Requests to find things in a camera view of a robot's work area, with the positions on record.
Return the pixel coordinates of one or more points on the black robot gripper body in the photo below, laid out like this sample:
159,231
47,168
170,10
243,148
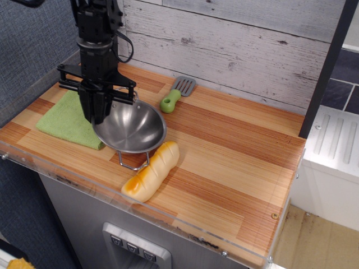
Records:
98,72

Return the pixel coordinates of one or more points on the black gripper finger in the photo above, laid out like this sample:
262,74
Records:
87,103
102,106

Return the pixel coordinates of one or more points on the steel two-handled frying pan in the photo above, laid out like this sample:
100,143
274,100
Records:
132,129

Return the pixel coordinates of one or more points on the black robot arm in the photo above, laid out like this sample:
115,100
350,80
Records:
98,22

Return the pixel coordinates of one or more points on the yellow object at corner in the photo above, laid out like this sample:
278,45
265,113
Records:
19,264

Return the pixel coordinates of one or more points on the green folded cloth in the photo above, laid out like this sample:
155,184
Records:
65,120

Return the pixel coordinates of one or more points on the clear acrylic table guard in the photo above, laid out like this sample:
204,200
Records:
83,206

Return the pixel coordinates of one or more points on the toy bread loaf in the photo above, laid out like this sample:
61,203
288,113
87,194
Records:
148,180

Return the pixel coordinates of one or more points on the grey cabinet button panel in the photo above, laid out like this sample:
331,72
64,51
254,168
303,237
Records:
127,250

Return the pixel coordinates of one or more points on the white grooved side unit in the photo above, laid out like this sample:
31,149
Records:
326,183

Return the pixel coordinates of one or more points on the green-handled grey toy spatula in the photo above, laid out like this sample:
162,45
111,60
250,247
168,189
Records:
182,87

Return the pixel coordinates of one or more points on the right dark vertical post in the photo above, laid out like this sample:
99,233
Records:
339,36

